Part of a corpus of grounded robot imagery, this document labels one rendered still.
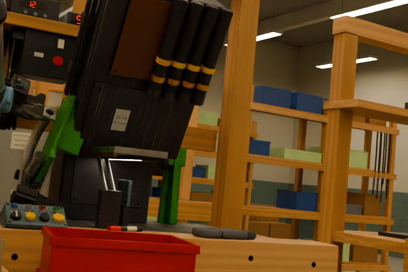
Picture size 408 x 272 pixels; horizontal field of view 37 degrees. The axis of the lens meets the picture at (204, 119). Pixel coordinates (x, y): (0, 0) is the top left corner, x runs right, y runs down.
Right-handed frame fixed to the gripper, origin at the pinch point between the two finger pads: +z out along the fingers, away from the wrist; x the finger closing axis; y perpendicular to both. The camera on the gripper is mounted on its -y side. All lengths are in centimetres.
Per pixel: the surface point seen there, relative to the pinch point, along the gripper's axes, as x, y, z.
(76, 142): -11.9, 4.4, 9.0
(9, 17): 27.6, 9.3, -20.5
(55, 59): 24.4, 4.6, -1.9
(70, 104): -5.9, 12.1, 2.9
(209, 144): 38, -10, 72
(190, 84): -3.6, 34.7, 30.0
